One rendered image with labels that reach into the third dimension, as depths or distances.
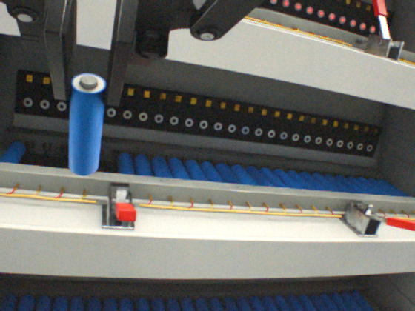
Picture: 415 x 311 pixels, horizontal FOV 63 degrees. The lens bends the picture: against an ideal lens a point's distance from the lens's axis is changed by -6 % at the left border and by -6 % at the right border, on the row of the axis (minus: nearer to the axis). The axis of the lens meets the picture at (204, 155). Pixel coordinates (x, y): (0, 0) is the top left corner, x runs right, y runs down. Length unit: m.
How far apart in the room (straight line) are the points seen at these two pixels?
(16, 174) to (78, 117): 0.17
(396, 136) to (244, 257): 0.39
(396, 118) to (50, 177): 0.54
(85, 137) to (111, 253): 0.14
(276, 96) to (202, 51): 0.26
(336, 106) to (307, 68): 0.27
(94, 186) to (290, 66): 0.22
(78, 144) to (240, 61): 0.18
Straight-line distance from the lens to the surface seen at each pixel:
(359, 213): 0.42
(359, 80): 0.40
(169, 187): 0.35
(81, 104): 0.19
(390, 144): 0.67
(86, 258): 0.32
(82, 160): 0.22
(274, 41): 0.34
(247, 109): 0.50
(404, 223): 0.39
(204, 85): 0.52
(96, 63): 0.50
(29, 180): 0.35
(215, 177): 0.41
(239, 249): 0.34
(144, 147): 0.46
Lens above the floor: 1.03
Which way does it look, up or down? 2 degrees down
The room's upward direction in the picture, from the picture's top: 7 degrees clockwise
